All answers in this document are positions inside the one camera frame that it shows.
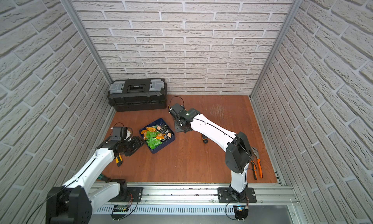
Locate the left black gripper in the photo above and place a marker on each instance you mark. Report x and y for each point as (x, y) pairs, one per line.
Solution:
(133, 145)

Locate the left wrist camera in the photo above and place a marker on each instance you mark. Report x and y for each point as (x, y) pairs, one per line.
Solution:
(119, 134)

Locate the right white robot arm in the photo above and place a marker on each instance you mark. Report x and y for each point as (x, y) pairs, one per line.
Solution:
(238, 152)

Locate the yellow utility knife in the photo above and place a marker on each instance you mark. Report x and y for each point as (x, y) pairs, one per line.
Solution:
(118, 160)

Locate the left control board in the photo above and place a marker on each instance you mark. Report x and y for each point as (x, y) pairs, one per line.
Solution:
(120, 212)

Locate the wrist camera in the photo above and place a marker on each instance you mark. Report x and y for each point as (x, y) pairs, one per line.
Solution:
(119, 134)
(176, 110)

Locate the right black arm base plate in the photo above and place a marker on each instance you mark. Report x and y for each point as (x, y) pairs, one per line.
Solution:
(229, 195)

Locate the green handled tool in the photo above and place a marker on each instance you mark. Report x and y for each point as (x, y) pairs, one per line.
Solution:
(102, 177)

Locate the right control board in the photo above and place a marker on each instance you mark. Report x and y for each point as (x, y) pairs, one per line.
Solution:
(241, 212)

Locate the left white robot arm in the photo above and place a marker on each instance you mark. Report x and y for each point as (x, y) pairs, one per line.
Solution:
(73, 204)

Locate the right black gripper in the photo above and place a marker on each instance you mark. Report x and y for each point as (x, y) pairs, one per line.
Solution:
(177, 129)

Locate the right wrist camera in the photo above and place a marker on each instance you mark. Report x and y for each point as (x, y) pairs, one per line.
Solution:
(176, 110)

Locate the black screwdriver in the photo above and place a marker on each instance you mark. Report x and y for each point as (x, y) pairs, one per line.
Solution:
(205, 139)

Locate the orange handled pliers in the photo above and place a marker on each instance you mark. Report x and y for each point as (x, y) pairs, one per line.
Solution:
(257, 169)

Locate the dark blue storage box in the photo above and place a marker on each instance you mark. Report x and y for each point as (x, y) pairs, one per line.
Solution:
(157, 135)

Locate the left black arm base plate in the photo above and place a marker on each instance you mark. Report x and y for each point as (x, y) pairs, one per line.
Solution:
(128, 194)

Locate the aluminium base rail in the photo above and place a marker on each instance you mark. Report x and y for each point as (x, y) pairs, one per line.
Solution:
(200, 199)

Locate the black plastic toolbox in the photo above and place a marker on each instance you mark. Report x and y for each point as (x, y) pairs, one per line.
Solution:
(138, 94)

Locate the control board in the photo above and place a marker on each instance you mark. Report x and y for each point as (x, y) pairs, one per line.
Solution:
(120, 212)
(241, 212)

